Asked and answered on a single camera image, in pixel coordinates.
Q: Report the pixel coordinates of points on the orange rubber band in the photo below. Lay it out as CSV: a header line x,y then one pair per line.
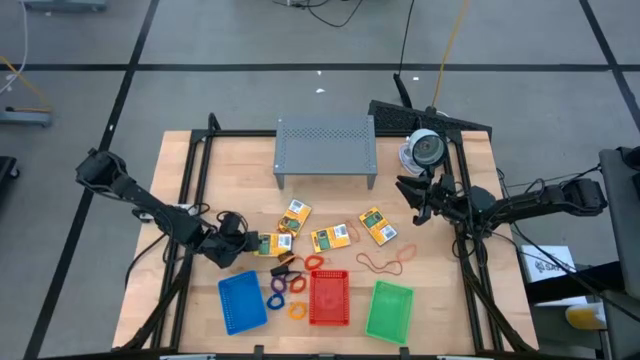
x,y
359,234
415,248

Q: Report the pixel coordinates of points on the yellow plastic object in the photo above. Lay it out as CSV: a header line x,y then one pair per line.
x,y
585,317

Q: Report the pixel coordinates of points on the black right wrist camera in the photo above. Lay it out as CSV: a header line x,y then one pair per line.
x,y
446,184

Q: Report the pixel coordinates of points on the large red-brown rubber band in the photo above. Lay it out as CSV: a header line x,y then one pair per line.
x,y
401,270

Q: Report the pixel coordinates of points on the white printed cardboard box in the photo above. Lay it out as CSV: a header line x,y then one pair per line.
x,y
540,255

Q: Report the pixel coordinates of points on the grey stand base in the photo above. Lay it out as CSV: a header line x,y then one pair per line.
x,y
65,5
25,119

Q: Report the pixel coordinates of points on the black caster foot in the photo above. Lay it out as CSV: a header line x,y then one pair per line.
x,y
7,167

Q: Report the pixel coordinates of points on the white round spot lamp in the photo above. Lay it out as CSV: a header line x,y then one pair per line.
x,y
427,150

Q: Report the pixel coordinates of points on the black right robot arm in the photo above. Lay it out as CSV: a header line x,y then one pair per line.
x,y
530,202

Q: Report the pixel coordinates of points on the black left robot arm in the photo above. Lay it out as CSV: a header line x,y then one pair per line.
x,y
145,200

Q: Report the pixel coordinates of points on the yellow crayon box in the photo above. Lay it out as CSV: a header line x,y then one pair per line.
x,y
295,217
277,244
378,226
330,238

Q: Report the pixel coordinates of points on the black side desk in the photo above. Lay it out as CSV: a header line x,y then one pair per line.
x,y
575,295

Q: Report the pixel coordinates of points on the grey perforated metal riser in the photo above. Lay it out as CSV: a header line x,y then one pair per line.
x,y
325,150

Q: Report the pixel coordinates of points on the green plastic basket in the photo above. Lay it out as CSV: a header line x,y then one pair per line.
x,y
390,312

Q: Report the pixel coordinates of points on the red plastic basket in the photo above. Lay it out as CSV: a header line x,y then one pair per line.
x,y
320,280

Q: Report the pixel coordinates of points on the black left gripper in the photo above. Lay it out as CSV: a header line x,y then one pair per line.
x,y
227,248

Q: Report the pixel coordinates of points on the blue plastic basket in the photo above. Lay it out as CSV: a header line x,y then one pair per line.
x,y
242,305

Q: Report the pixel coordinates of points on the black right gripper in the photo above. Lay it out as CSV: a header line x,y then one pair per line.
x,y
450,205

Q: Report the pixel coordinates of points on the black table edge clamp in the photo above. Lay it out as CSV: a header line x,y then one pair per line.
x,y
258,352
405,353

